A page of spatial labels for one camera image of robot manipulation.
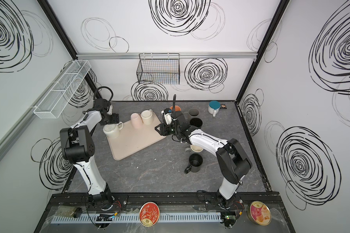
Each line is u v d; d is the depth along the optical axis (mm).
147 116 1018
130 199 755
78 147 533
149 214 677
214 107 1084
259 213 680
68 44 847
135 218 697
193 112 991
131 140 962
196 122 963
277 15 747
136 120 989
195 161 848
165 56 910
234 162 460
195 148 896
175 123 668
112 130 934
